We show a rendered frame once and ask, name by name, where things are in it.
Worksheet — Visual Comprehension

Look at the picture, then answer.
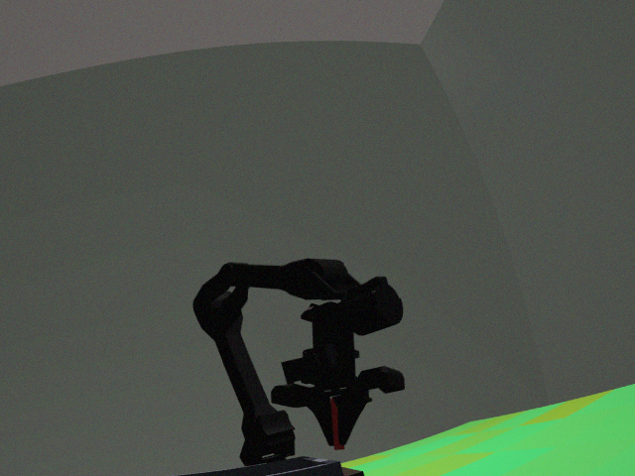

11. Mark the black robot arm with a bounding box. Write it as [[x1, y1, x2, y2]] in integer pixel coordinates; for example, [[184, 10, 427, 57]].
[[193, 259, 403, 466]]

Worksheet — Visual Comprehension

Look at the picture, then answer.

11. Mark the dark red peg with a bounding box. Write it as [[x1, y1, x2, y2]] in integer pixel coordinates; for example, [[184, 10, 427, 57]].
[[331, 399, 344, 450]]

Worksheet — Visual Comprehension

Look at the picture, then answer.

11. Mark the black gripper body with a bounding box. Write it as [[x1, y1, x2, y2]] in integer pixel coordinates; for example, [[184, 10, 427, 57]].
[[271, 337, 405, 408]]

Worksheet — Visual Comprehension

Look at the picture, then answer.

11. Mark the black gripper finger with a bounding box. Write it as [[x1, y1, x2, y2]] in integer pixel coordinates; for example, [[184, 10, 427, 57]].
[[333, 394, 372, 445], [300, 399, 334, 446]]

